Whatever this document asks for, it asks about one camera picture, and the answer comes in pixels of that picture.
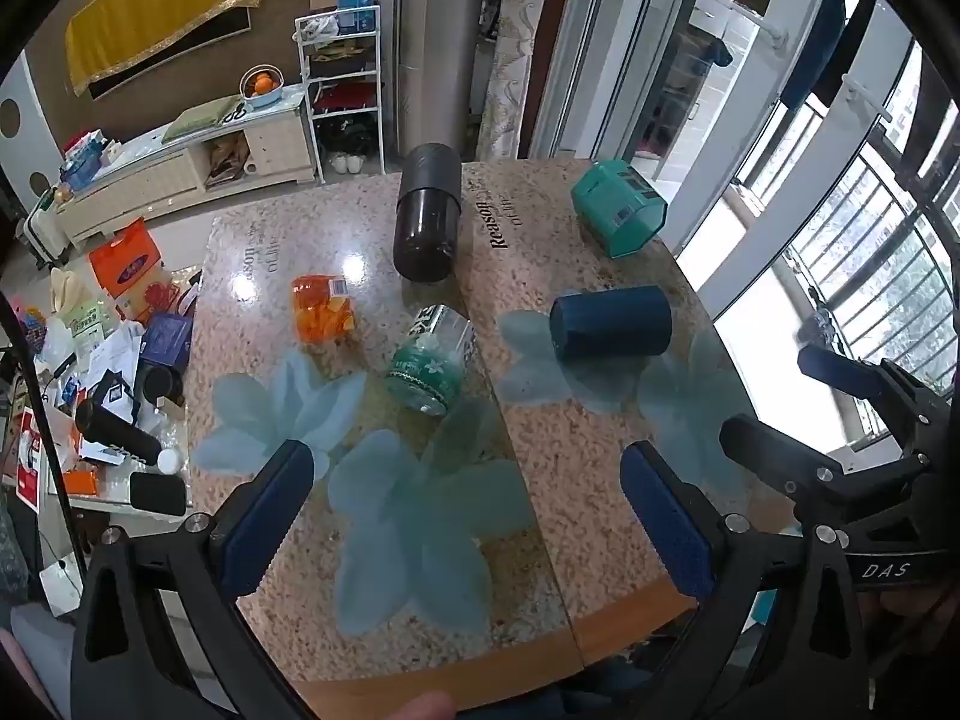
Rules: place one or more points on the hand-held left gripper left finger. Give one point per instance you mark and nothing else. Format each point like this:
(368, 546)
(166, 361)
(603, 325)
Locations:
(266, 517)

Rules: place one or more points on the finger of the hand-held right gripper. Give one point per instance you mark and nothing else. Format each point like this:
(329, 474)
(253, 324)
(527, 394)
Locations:
(836, 373)
(772, 454)

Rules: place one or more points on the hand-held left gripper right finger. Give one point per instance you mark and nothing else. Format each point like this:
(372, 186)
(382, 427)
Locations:
(667, 532)

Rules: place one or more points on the dark blue cup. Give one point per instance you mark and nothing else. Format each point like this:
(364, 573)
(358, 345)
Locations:
(611, 322)

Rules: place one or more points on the glass cup with green print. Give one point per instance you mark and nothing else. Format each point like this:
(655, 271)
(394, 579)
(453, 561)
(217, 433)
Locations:
(431, 364)

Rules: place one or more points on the black cylindrical cup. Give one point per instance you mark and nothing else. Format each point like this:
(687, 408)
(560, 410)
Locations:
(426, 217)

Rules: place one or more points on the person's left hand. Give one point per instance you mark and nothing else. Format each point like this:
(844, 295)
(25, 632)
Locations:
(427, 709)

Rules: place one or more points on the black phone case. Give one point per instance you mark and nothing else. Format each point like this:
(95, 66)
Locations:
(157, 493)

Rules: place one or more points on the white round cap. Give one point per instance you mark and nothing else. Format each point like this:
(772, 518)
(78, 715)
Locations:
(169, 460)

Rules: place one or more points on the balcony railing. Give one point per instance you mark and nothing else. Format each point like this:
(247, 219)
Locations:
(877, 240)

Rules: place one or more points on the black mug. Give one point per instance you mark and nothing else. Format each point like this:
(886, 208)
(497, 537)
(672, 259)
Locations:
(161, 384)

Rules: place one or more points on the person's dark trousers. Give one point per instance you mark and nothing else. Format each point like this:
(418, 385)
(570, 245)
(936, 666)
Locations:
(600, 690)

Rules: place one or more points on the black bottle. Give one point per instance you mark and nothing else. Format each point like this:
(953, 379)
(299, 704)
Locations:
(116, 431)

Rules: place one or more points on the small orange packet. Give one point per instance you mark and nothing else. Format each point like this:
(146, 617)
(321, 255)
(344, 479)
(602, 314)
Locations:
(79, 481)

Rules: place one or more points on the dark blue box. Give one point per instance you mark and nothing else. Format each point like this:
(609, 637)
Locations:
(166, 337)

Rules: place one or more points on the orange snack packet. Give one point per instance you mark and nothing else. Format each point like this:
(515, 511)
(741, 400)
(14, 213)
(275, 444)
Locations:
(324, 309)

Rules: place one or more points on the red and white box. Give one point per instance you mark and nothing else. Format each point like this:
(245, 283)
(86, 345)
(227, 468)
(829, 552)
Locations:
(28, 461)

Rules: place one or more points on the teal octagonal container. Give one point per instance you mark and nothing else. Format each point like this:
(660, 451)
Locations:
(616, 206)

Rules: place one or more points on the orange printed bag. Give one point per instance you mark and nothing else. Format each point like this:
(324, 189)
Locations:
(127, 270)

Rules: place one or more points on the hanging dark clothes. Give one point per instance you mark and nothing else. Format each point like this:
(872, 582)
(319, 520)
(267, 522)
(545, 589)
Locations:
(825, 37)

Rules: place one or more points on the white low cabinet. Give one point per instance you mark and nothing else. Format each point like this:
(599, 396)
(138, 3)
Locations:
(187, 165)

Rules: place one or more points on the pair of white shoes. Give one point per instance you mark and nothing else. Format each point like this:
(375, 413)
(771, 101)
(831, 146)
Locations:
(347, 162)

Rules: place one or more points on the white suitcase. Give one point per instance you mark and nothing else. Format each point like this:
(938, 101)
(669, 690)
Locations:
(43, 229)

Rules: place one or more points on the green cushion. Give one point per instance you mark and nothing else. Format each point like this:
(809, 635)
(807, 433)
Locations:
(199, 120)

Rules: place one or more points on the white metal shelf rack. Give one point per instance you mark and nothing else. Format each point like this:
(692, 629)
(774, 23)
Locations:
(306, 90)

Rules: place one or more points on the fruit bowl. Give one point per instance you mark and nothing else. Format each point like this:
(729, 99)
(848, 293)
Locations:
(261, 86)

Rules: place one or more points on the patterned curtain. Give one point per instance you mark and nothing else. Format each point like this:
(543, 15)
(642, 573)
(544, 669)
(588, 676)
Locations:
(514, 45)

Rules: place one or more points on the white plastic bag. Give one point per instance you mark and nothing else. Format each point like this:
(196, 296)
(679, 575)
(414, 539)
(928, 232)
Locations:
(318, 28)

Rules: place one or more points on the grey pillar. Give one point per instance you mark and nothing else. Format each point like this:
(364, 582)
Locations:
(433, 37)

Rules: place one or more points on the blue and white box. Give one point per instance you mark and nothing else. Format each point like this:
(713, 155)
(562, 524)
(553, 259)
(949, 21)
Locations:
(357, 11)

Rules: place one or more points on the yellow cloth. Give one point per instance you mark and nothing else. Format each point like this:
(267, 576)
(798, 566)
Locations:
(157, 7)

